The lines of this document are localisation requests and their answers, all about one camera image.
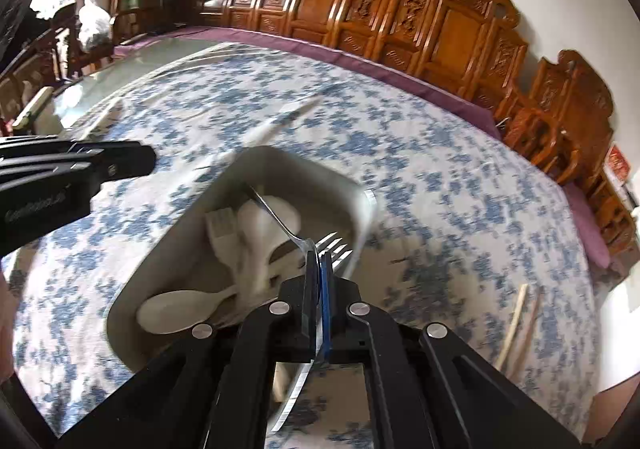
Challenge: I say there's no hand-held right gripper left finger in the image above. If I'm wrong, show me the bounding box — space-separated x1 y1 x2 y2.
55 241 321 449

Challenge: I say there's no white soup spoon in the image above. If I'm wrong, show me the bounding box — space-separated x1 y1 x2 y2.
237 196 302 291

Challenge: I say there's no purple bench cushion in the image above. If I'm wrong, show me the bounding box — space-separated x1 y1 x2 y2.
115 26 502 140

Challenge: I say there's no metal fork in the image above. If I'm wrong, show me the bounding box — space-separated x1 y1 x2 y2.
272 235 357 432

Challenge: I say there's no pale long utensil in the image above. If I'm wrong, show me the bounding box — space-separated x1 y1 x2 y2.
232 94 326 155

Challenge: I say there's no blue floral tablecloth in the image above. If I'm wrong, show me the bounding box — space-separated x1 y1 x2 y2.
10 42 601 449

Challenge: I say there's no purple armchair cushion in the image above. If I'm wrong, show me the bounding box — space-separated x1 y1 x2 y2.
565 183 614 271

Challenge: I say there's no white plastic bag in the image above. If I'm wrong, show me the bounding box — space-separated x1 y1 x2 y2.
75 0 114 53

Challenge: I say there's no carved wooden armchair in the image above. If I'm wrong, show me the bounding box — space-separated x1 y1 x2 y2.
495 49 640 271

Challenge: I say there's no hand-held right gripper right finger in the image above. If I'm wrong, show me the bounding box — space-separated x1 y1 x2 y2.
321 253 583 449

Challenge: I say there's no cream chopstick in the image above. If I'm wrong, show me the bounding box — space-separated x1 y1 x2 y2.
495 283 530 371

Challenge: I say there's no white rectangular tray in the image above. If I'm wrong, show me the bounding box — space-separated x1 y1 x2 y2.
105 145 376 375

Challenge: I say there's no small cream box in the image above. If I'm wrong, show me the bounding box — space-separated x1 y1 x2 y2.
11 86 55 131

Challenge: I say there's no white plastic rice spoon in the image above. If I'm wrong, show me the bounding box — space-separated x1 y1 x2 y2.
137 288 239 335

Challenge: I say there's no white plastic fork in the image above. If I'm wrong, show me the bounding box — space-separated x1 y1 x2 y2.
205 208 242 272

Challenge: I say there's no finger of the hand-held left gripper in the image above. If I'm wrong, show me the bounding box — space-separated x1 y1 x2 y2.
0 136 157 182

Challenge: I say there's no brown wooden chopstick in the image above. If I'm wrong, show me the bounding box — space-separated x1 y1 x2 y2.
507 296 544 380

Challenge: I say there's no dark wooden chair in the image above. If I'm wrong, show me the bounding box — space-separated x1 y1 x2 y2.
0 24 77 131

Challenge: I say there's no red desk calendar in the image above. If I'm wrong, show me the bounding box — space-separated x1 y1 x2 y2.
602 144 632 181

